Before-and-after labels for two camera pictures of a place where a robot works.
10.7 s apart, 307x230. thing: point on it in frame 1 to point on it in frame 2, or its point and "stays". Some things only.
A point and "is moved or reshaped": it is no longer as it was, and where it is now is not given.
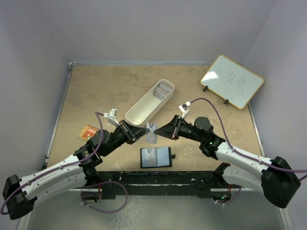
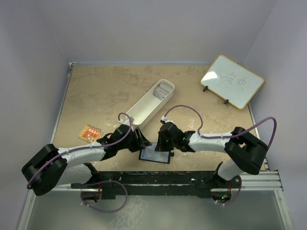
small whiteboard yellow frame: (232, 82) stays
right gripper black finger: (171, 129) to (160, 146)
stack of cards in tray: (161, 90) stays
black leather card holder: (156, 157) is moved or reshaped
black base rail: (116, 184) stays
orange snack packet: (88, 132) stays
